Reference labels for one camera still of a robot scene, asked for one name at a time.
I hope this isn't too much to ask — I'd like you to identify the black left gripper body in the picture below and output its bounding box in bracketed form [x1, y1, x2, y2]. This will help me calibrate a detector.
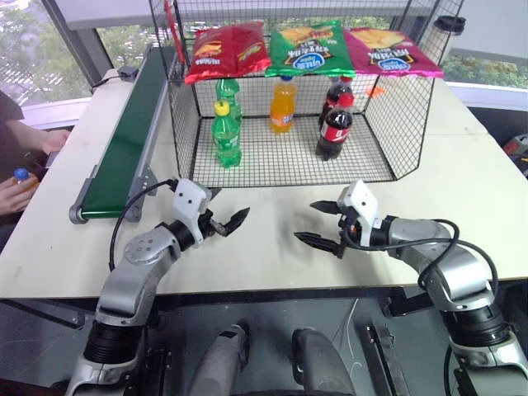
[199, 209, 217, 243]

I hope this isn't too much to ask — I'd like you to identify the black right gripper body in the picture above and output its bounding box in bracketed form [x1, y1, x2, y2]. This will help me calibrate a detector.
[337, 205, 365, 249]

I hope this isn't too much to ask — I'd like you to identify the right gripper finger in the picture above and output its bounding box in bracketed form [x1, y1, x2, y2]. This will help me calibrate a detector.
[309, 200, 343, 215]
[293, 232, 347, 261]

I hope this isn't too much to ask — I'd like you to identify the orange soda bottle blue cap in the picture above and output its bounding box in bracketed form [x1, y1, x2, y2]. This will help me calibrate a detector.
[12, 167, 40, 193]

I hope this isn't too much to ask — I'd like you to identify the green conveyor belt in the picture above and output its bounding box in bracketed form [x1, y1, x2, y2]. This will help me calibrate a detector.
[68, 45, 177, 226]

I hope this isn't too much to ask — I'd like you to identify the red metal pole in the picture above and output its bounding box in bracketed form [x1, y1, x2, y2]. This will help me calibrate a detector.
[163, 0, 186, 65]

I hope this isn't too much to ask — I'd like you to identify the person left hand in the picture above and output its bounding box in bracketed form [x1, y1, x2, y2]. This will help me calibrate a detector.
[39, 130, 72, 155]

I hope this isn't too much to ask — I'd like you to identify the person right hand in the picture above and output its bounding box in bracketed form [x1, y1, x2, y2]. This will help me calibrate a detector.
[0, 179, 40, 216]

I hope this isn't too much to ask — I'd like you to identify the green soda bottle yellow cap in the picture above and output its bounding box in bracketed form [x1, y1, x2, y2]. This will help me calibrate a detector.
[210, 100, 243, 169]

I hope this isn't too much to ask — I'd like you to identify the cola bottle red label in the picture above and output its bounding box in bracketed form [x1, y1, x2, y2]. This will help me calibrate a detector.
[315, 93, 355, 162]
[318, 75, 355, 129]

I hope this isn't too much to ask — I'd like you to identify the dark grey rounded shape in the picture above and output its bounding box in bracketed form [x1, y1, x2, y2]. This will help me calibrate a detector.
[290, 328, 356, 396]

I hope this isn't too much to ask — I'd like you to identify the red chips bag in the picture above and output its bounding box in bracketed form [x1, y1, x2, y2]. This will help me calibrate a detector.
[184, 21, 272, 86]

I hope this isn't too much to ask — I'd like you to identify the green chips bag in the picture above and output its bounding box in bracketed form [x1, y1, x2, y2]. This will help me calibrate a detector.
[264, 19, 356, 79]

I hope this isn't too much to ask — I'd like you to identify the pink chips bag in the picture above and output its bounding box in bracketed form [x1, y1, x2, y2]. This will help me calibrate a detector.
[342, 27, 445, 80]

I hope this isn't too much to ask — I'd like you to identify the red black power tool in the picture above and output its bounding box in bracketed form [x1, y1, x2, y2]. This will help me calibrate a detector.
[502, 134, 528, 181]

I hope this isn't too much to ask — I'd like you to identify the white cup black lid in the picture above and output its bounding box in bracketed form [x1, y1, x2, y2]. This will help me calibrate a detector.
[424, 15, 467, 69]

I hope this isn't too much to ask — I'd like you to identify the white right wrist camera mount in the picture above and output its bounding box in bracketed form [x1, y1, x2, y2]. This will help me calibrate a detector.
[336, 180, 384, 248]

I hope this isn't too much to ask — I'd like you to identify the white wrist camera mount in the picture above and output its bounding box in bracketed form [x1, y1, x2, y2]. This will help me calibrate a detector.
[171, 177, 211, 245]
[336, 180, 384, 248]

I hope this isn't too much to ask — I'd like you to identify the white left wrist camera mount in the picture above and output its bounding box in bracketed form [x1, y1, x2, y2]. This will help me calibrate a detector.
[171, 177, 211, 245]

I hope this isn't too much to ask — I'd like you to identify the black wire mesh shelf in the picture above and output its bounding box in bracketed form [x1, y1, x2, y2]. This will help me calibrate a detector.
[148, 0, 463, 183]

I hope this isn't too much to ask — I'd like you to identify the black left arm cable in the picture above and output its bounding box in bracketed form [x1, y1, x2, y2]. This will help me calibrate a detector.
[109, 177, 181, 271]

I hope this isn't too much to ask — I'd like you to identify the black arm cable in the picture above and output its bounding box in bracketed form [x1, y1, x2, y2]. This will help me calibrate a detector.
[342, 218, 500, 303]
[109, 177, 181, 271]

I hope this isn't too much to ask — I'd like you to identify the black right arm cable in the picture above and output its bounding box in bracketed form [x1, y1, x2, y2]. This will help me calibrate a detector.
[342, 218, 500, 303]

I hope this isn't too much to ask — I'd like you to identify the black adapter cable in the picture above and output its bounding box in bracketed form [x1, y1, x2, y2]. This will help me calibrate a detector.
[89, 73, 123, 94]

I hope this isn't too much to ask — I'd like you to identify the grey window frame post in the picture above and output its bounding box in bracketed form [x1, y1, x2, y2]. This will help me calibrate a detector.
[43, 0, 117, 98]

